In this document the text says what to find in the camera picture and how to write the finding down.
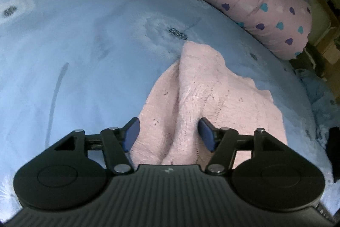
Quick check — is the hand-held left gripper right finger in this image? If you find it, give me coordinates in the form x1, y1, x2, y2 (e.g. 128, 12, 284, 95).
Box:
198, 117, 289, 175

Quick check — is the blue dandelion print bedsheet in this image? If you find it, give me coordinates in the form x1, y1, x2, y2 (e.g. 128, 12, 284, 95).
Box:
0, 0, 336, 218

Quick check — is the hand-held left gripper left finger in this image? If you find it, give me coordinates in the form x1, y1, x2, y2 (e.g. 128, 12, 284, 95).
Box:
53, 117, 141, 175

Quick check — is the pink knitted cardigan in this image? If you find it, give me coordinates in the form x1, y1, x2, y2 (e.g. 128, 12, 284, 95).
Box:
137, 41, 289, 167

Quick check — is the blue crumpled blanket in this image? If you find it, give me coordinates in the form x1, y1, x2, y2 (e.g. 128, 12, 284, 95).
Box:
293, 67, 337, 143

